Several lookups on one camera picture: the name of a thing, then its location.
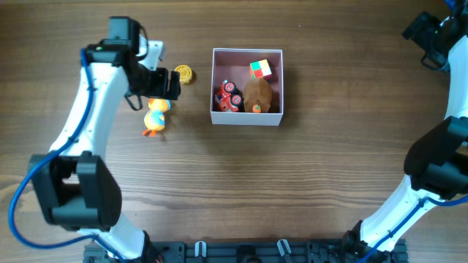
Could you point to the white cardboard box pink inside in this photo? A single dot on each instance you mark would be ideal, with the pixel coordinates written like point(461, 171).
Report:
point(232, 64)

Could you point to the colourful puzzle cube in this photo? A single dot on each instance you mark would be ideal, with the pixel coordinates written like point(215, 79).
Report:
point(260, 69)

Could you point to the red toy car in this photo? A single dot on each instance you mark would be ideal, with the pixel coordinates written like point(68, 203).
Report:
point(229, 98)

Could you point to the yellow duck toy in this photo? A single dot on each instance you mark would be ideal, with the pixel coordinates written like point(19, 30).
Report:
point(154, 119)

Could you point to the brown plush toy with carrot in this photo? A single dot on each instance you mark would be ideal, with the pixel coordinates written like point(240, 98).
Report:
point(257, 96)

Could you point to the yellow round toy cap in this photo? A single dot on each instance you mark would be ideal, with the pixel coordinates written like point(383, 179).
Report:
point(185, 74)

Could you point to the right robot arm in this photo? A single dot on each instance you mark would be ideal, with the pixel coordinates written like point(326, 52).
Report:
point(435, 173)

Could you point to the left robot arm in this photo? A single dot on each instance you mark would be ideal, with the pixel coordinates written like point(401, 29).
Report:
point(74, 187)

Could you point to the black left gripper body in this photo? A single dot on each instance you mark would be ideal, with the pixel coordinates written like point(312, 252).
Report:
point(152, 83)

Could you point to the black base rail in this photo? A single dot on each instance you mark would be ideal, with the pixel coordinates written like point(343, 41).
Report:
point(314, 251)

